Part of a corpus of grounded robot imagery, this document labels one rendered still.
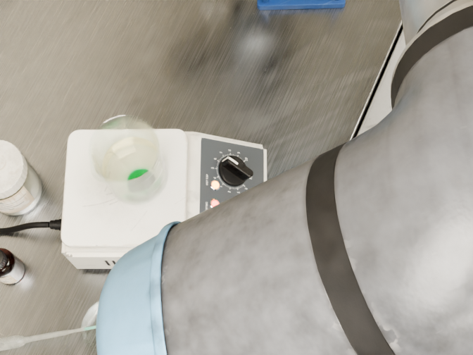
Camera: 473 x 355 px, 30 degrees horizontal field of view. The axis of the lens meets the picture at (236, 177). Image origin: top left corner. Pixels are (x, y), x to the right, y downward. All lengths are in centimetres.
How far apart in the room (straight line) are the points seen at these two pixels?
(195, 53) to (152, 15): 7
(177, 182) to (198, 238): 48
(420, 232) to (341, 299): 4
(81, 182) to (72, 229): 5
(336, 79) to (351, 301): 68
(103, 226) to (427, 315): 57
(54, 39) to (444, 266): 78
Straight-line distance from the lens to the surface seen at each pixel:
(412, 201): 32
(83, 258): 88
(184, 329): 36
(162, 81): 99
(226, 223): 37
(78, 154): 88
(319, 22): 102
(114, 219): 85
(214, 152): 89
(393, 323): 32
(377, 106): 98
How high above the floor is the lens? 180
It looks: 71 degrees down
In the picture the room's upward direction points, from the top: 8 degrees counter-clockwise
